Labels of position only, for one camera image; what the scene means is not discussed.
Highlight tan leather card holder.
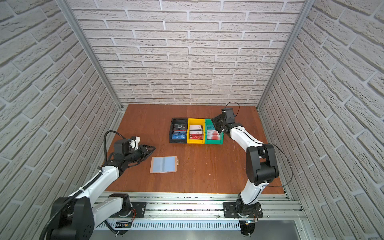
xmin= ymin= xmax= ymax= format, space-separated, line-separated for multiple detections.
xmin=150 ymin=156 xmax=179 ymax=174

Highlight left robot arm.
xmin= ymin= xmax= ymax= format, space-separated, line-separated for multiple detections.
xmin=40 ymin=137 xmax=156 ymax=240

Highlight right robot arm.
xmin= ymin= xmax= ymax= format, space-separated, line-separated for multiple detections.
xmin=212 ymin=108 xmax=279 ymax=217

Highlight cards in green bin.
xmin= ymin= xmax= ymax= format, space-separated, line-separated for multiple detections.
xmin=206 ymin=128 xmax=221 ymax=141

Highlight cards in yellow bin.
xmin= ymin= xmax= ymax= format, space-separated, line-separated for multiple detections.
xmin=189 ymin=125 xmax=204 ymax=140

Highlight green storage bin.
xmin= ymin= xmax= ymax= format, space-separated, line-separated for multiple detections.
xmin=205 ymin=119 xmax=224 ymax=145

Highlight yellow storage bin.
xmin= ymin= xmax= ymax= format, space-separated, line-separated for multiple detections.
xmin=187 ymin=118 xmax=206 ymax=145

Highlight black storage bin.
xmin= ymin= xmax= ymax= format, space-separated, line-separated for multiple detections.
xmin=169 ymin=118 xmax=188 ymax=144

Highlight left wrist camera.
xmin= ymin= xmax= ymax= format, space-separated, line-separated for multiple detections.
xmin=130 ymin=137 xmax=140 ymax=151

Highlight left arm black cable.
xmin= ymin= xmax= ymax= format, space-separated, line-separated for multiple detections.
xmin=103 ymin=130 xmax=127 ymax=164

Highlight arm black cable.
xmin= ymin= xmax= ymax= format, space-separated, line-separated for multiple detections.
xmin=268 ymin=143 xmax=294 ymax=188
xmin=103 ymin=130 xmax=127 ymax=164

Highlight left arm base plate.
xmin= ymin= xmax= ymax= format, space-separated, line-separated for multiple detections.
xmin=110 ymin=202 xmax=147 ymax=219

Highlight aluminium mounting rail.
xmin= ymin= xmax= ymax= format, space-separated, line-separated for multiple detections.
xmin=61 ymin=191 xmax=307 ymax=221

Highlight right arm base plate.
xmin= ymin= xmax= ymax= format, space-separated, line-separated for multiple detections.
xmin=223 ymin=202 xmax=264 ymax=219

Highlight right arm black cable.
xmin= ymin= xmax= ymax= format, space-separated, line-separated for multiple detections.
xmin=268 ymin=143 xmax=294 ymax=188

